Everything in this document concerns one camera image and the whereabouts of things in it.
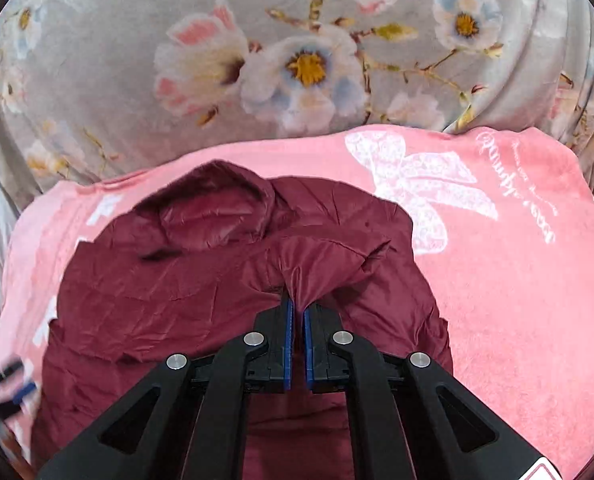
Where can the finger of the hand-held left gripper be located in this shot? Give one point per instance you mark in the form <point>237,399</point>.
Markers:
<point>24,392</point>

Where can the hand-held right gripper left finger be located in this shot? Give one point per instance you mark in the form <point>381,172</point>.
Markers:
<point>288,345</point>

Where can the grey floral blanket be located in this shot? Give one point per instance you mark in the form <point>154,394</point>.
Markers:
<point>127,35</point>

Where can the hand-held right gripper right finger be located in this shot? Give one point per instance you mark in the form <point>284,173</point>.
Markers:
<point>308,350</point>

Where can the maroon puffer jacket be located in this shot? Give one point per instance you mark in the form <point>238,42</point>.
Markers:
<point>177,280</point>

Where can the pink printed blanket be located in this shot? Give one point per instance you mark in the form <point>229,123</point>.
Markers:
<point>502,285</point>

